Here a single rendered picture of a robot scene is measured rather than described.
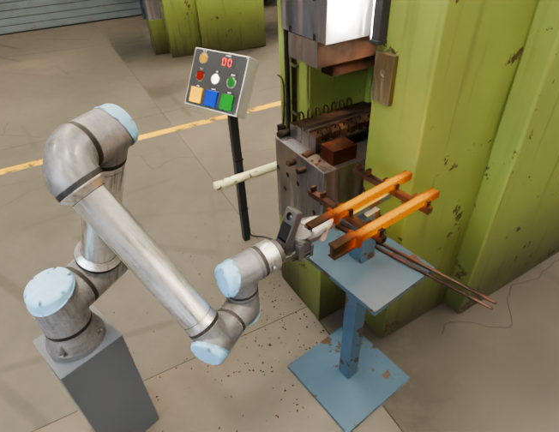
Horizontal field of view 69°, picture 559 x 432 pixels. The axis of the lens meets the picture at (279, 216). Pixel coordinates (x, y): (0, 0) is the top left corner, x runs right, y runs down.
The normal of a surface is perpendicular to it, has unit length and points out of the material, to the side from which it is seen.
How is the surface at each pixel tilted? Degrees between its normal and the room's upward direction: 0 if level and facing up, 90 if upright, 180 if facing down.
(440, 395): 0
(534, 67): 90
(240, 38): 90
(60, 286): 5
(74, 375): 90
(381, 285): 0
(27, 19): 90
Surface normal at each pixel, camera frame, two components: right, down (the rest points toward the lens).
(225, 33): 0.36, 0.57
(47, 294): -0.07, -0.74
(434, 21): -0.86, 0.34
